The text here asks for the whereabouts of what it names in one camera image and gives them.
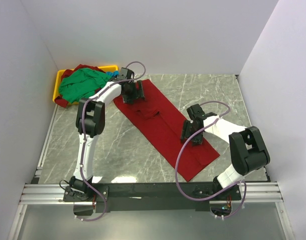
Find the blue t shirt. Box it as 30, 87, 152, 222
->
106, 70, 119, 78

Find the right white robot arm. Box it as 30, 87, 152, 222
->
175, 101, 270, 201

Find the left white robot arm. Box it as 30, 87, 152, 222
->
68, 67, 145, 200

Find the yellow plastic bin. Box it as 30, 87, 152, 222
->
52, 65, 119, 103

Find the dark red t shirt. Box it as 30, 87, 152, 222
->
54, 63, 108, 109

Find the aluminium frame rail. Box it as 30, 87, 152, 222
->
9, 104, 295, 240

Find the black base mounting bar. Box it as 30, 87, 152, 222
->
62, 181, 244, 217

